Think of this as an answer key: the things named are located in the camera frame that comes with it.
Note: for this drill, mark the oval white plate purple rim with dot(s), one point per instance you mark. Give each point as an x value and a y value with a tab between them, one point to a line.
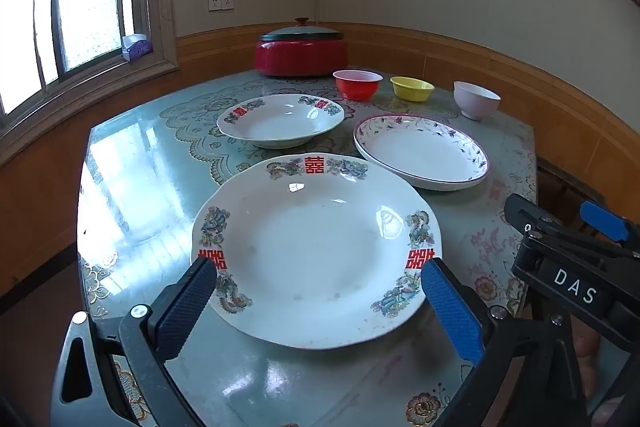
420	152

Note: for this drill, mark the grey pot lid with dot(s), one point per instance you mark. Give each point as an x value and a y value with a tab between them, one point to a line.
300	32

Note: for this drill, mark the medium white plate red characters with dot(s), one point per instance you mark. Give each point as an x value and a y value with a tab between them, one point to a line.
280	122

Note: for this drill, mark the large white plate red characters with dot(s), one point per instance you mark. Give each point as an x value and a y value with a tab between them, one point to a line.
310	252

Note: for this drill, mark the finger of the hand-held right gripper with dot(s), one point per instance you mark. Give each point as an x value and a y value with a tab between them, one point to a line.
605	219
535	217

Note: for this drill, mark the purple tissue box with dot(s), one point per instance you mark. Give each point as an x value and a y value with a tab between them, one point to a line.
136	48

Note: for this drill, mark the yellow plastic bowl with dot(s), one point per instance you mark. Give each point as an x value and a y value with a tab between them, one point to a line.
410	91

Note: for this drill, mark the window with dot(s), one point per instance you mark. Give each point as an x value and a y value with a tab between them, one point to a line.
85	7

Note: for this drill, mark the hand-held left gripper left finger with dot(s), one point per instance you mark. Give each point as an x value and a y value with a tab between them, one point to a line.
187	307

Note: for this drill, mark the person's right hand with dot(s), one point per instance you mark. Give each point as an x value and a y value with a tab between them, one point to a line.
584	357

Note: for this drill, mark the red electric cooking pot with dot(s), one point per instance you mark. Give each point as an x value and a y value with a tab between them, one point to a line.
300	59

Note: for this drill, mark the floral light blue tablecloth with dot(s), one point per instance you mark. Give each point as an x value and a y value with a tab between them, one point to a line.
475	217

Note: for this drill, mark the white wall socket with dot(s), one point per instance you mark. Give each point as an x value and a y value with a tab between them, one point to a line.
228	2
215	3

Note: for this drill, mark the white bowl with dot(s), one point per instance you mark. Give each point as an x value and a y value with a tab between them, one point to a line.
475	104

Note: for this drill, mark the dark wooden chair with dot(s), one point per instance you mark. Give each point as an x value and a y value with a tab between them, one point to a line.
565	187

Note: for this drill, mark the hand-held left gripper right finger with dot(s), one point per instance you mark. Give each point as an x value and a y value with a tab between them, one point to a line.
452	312

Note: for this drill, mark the red plastic bowl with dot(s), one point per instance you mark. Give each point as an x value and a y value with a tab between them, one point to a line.
356	88

